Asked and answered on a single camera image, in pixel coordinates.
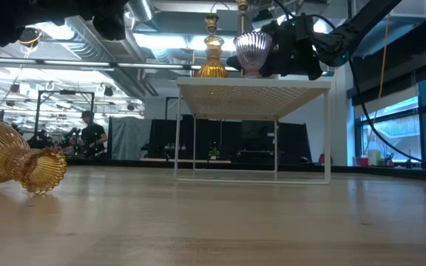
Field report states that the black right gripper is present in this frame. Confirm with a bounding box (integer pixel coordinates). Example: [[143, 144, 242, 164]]
[[226, 13, 325, 81]]

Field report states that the pink ribbed glass candle holder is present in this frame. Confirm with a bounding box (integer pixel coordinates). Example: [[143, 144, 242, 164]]
[[233, 30, 274, 79]]

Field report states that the amber ribbed glass candle holder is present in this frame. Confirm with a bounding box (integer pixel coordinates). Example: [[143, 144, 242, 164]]
[[197, 35, 229, 79], [0, 113, 68, 196]]

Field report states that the short brass candle holder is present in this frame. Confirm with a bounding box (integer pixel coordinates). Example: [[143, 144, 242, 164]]
[[204, 13, 220, 36]]

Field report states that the tall brass candlestick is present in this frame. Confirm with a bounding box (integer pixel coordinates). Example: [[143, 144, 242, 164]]
[[236, 0, 250, 36]]

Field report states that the white perforated metal shelf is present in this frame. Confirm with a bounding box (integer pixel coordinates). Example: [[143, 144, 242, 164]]
[[173, 76, 332, 185]]

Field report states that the overhead beam with light strips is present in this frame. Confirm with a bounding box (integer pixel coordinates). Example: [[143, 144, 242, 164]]
[[0, 55, 335, 78]]

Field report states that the grey-green cloth cover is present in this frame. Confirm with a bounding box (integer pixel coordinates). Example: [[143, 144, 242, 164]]
[[107, 116, 153, 161]]

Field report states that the person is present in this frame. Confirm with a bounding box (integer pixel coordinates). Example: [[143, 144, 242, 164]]
[[79, 109, 109, 158]]

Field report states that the white plastic jug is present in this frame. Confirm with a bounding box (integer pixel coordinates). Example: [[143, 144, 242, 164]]
[[367, 149, 382, 166]]

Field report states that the large window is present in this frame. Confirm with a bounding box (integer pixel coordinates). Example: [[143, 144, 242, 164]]
[[353, 69, 426, 166]]

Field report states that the black overhead camera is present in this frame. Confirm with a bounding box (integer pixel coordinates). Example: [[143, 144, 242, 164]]
[[17, 27, 44, 49]]

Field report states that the black partition wall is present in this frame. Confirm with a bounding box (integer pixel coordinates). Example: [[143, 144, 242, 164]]
[[149, 118, 312, 166]]

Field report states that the black background rig frame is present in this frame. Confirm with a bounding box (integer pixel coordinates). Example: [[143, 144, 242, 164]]
[[33, 89, 95, 158]]

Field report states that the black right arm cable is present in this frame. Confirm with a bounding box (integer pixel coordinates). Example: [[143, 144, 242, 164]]
[[348, 58, 426, 167]]

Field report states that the yellow hanging cord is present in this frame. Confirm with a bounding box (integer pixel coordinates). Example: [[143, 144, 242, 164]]
[[379, 14, 391, 92]]

